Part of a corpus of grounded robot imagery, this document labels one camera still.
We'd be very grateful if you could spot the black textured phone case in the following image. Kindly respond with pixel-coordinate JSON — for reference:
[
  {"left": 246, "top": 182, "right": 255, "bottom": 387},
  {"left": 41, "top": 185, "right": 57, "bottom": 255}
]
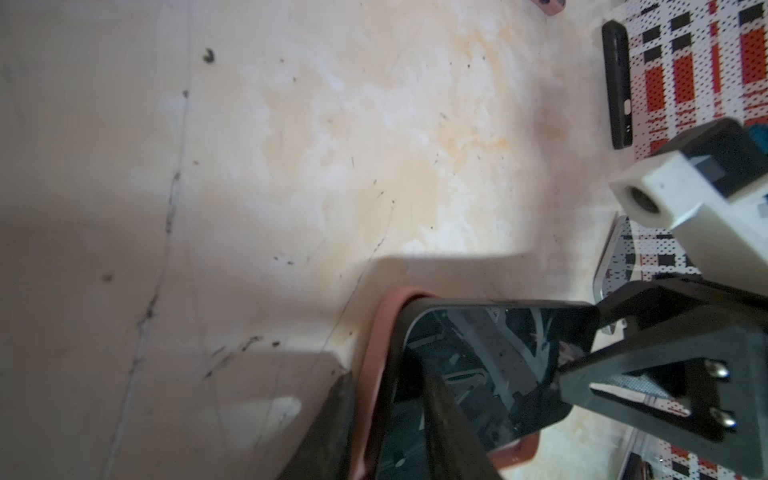
[{"left": 593, "top": 215, "right": 700, "bottom": 302}]

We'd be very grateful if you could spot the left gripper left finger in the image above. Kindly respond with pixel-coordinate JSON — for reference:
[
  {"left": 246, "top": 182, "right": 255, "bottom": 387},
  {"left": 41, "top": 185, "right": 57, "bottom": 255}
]
[{"left": 278, "top": 373, "right": 356, "bottom": 480}]

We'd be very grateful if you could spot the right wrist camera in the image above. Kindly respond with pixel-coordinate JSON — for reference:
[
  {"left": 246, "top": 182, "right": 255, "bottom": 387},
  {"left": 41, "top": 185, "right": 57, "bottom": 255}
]
[{"left": 610, "top": 118, "right": 767, "bottom": 295}]

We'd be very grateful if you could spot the black phone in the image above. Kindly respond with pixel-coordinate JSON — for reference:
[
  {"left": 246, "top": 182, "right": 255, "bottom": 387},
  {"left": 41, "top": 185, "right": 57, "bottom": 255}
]
[{"left": 350, "top": 293, "right": 599, "bottom": 479}]

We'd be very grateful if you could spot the pink case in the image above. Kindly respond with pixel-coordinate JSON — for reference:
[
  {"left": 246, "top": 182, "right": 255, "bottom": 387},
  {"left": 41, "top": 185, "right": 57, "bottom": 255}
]
[
  {"left": 350, "top": 287, "right": 551, "bottom": 479},
  {"left": 532, "top": 0, "right": 567, "bottom": 16}
]

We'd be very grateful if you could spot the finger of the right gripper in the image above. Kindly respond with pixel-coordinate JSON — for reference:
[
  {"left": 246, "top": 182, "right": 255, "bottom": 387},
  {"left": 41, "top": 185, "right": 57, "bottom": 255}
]
[{"left": 558, "top": 276, "right": 767, "bottom": 477}]

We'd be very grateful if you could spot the black phone case far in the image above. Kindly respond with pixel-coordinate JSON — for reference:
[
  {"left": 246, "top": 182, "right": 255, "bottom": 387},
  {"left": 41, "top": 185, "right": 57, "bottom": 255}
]
[{"left": 601, "top": 20, "right": 633, "bottom": 150}]

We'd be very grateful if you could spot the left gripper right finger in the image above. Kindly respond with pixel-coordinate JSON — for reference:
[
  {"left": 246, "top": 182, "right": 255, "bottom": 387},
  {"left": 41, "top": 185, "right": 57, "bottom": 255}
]
[{"left": 422, "top": 369, "right": 501, "bottom": 480}]

